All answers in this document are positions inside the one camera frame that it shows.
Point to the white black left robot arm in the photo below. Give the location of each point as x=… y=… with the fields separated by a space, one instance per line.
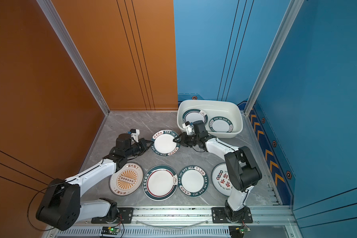
x=61 y=206

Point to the aluminium corner post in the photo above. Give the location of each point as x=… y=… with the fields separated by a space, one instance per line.
x=63 y=35
x=279 y=39

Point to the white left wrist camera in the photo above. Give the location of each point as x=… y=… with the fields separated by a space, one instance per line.
x=134 y=134

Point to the aluminium corner post left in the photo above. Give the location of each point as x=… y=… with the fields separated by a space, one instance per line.
x=63 y=35

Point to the green circuit board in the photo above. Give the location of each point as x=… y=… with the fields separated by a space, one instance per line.
x=111 y=232
x=238 y=231

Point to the white plastic bin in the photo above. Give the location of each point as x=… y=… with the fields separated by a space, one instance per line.
x=214 y=109

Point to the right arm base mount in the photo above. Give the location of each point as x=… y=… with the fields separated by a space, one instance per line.
x=220 y=214

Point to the orange sunburst plate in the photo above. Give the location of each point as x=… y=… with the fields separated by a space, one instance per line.
x=127 y=180

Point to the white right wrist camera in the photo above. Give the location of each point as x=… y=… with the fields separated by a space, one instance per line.
x=189 y=128

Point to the green lettered rim plate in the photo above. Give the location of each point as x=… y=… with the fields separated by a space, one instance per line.
x=193 y=181
x=221 y=124
x=163 y=143

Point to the green circuit board right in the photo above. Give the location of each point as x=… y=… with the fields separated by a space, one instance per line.
x=238 y=231

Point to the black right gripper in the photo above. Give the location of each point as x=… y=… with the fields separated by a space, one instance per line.
x=184 y=136

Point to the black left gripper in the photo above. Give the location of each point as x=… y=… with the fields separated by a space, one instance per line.
x=143 y=143

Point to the small green red rim plate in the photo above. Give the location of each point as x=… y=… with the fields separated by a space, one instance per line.
x=193 y=115

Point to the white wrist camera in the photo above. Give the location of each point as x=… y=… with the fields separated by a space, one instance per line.
x=134 y=134
x=189 y=128

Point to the white plate red characters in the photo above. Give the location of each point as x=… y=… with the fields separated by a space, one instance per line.
x=221 y=180

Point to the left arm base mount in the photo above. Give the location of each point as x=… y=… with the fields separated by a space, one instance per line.
x=124 y=215

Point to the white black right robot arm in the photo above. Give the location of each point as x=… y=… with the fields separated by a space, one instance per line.
x=244 y=173

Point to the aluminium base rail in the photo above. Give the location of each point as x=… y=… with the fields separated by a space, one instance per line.
x=175 y=216

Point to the green circuit board left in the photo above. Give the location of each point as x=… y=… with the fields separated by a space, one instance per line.
x=111 y=232

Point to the aluminium corner post right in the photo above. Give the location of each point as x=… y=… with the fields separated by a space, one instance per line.
x=279 y=39

